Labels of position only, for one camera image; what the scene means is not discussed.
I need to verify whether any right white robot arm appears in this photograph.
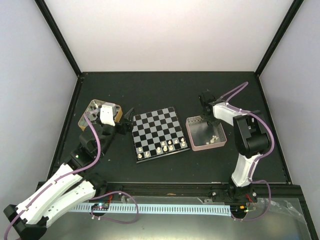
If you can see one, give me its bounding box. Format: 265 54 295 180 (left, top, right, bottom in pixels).
198 91 275 202

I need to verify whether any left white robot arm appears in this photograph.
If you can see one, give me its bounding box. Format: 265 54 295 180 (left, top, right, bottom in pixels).
3 107 134 240

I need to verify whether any black white chess board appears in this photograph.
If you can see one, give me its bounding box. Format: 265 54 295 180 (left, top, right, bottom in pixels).
132 106 190 164

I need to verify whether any small circuit board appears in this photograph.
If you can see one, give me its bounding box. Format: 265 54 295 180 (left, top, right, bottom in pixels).
91 202 109 211

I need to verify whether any gold tin box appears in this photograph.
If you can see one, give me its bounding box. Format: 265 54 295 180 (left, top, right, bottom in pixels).
78 99 123 131

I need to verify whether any pink tin box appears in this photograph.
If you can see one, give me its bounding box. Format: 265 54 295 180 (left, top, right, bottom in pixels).
185 115 227 152

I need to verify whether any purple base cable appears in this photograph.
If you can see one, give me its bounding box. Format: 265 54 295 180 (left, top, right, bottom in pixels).
90 191 140 224

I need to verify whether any white slotted cable duct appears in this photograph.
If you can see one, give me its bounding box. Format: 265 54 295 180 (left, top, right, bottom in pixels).
70 202 231 217

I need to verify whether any black aluminium frame rail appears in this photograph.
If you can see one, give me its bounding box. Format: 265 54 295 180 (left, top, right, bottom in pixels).
93 181 304 203

